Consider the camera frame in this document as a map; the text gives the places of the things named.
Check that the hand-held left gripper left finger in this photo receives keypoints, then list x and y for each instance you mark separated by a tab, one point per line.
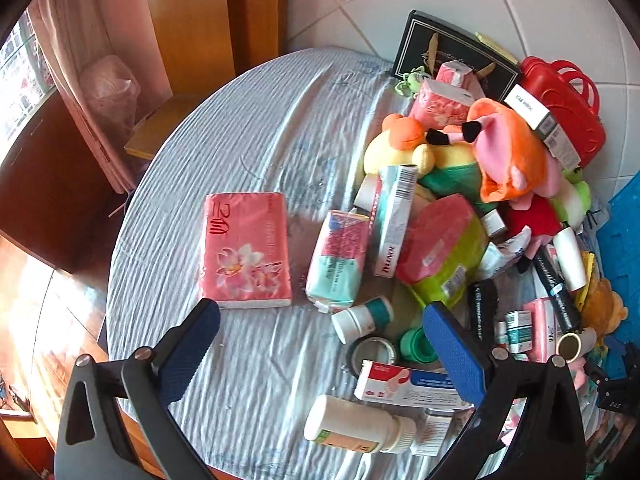
192	347

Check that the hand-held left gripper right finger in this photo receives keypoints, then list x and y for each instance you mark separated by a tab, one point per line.
452	355

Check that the teal plastic jar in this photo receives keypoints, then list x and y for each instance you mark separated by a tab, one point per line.
415	345

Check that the black bottle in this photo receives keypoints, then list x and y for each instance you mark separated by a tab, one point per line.
482	310

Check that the red white blue carton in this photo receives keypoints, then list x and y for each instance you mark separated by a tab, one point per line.
395	380

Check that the open-ended cardboard tube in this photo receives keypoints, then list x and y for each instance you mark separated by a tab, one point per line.
575	342

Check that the silver tape roll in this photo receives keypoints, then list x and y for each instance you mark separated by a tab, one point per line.
372	347

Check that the brown teddy plush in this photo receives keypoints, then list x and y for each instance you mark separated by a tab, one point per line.
607	310

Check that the pink white tissue pack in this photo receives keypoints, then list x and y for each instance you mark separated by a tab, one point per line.
542	320

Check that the small white green-capped bottle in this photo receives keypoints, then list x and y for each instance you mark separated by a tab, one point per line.
357	320

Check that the crumpled white packet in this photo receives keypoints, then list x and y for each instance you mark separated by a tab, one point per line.
500	257

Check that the pink flower print tissue pack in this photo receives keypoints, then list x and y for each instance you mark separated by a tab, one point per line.
245	250

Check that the black tube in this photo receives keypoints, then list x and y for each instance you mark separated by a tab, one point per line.
557	292

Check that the pink green wipes pack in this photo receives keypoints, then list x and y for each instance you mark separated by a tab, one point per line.
435	240

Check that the large white pill bottle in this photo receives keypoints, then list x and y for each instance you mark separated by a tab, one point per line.
345	422

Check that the white paper roll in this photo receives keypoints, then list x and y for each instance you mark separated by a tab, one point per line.
572	255

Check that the long white barcode carton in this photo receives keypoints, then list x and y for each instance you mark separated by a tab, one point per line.
395	220

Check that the blue foam mat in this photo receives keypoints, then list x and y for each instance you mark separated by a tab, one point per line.
620	240

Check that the small pink teal tissue packet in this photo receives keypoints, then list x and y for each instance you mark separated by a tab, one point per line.
335	260

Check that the red plush toy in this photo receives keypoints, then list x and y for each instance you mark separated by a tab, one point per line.
535	215

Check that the green white plush toy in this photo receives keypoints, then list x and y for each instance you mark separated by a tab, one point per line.
575	200

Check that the yellow plush toy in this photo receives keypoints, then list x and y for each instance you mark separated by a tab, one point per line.
385	155

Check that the orange pink plush toy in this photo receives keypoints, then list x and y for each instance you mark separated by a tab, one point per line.
510	150

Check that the dark wooden cabinet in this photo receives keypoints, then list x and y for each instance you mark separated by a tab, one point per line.
50	185

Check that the yellow wooden stool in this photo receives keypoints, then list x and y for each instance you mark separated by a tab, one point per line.
160	130

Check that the white black small carton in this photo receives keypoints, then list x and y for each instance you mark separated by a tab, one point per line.
525	105

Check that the translucent plastic bag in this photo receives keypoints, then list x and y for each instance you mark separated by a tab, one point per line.
110	90

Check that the red plastic basket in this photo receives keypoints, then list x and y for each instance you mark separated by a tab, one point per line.
565	105

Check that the pale yellow flat strip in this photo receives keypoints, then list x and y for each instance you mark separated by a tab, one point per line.
495	46

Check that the black box with gold print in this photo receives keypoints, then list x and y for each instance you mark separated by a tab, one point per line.
435	35

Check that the wooden wardrobe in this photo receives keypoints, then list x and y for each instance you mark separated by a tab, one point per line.
210	20

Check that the pink curtain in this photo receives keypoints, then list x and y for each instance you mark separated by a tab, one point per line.
90	35

